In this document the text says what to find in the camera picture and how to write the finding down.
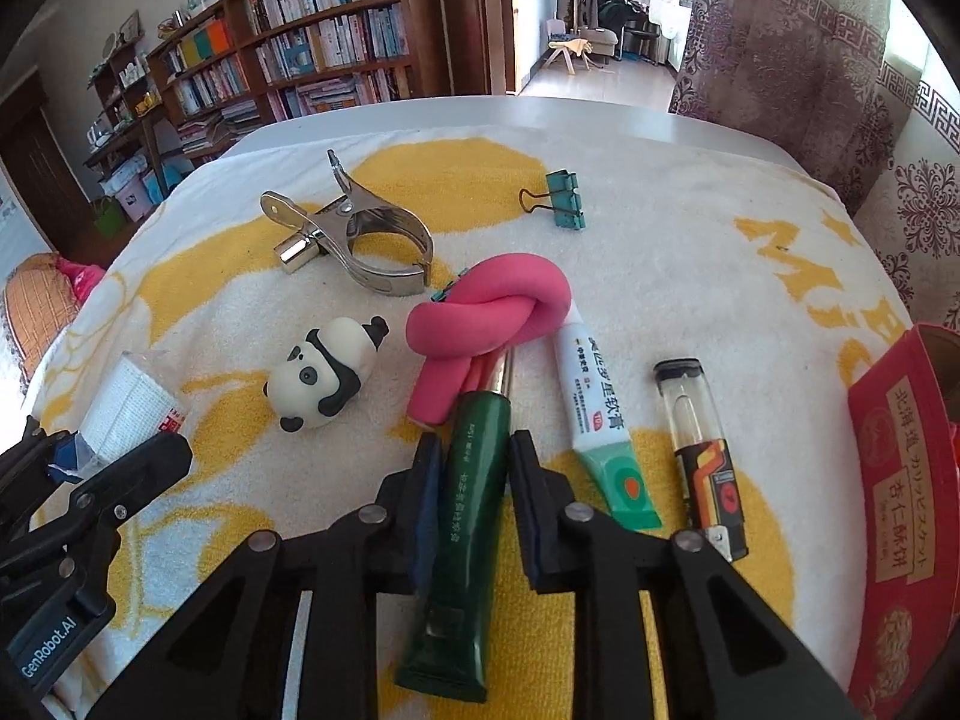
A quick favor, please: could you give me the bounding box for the dark wooden door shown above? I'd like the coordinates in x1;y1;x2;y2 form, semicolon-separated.
0;67;76;248

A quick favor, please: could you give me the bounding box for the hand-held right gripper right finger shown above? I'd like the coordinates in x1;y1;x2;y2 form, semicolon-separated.
508;429;863;720

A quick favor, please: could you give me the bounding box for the black bag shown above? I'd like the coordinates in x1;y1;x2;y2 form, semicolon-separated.
596;0;661;65

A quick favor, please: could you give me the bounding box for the pink bin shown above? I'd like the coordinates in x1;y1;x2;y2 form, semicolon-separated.
116;178;149;222

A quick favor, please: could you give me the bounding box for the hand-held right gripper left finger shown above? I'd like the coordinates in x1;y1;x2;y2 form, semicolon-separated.
86;431;445;720

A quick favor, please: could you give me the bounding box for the large wooden bookshelf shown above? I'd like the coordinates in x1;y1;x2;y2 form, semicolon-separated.
146;0;451;158

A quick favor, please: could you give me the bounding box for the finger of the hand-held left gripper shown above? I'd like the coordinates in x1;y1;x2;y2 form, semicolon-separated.
41;431;194;541
0;414;81;502

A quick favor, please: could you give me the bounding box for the pink bedding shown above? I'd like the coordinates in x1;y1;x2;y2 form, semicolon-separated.
56;255;110;301

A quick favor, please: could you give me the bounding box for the wooden stool with yellow cloth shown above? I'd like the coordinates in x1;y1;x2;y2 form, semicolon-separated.
546;37;593;74

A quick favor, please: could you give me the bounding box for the patterned brown curtain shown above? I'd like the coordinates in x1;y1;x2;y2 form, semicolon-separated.
667;0;960;331

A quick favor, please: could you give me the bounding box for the orange checked pillow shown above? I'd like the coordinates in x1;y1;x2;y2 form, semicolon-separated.
0;253;80;391

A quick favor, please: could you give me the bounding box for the pink foam curler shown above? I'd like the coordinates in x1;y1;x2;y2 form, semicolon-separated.
405;255;572;427

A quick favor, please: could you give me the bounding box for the white ointment tube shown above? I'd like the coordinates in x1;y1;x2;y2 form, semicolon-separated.
553;301;665;530

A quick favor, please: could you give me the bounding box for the clear black lighter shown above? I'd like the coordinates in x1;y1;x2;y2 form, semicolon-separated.
652;358;751;563

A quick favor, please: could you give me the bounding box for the dark green tube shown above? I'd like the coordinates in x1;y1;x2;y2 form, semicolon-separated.
394;388;515;704

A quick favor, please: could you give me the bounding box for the silver metal clamp clip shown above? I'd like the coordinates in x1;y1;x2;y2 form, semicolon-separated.
260;150;436;295

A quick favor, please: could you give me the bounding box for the grey armchair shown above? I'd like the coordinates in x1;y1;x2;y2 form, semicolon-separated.
581;24;620;65

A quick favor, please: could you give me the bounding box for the green bag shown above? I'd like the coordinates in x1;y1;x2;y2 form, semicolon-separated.
94;195;128;237

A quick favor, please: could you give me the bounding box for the red cardboard box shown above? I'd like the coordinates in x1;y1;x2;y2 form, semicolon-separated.
847;322;960;720

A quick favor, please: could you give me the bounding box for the brown wooden door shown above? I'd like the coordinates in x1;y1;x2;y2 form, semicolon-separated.
435;0;537;97

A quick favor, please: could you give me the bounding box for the small wooden shelf unit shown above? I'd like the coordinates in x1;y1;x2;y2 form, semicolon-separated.
82;41;181;200

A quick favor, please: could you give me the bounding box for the panda toy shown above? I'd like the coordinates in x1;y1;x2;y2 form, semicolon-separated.
264;316;391;434

